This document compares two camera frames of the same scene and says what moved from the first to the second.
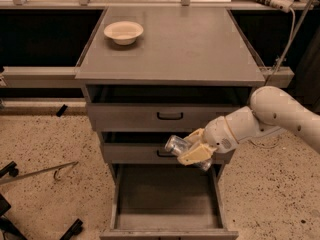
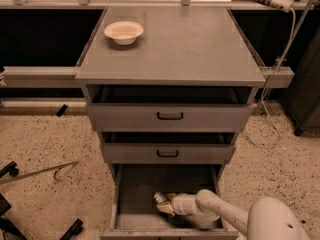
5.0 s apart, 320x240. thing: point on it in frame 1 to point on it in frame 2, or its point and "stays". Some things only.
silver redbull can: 176,144 to 159,197
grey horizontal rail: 42,77 stays
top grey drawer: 163,108 stays
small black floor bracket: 61,110 stays
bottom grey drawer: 168,201 stays
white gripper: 218,134 to 179,204
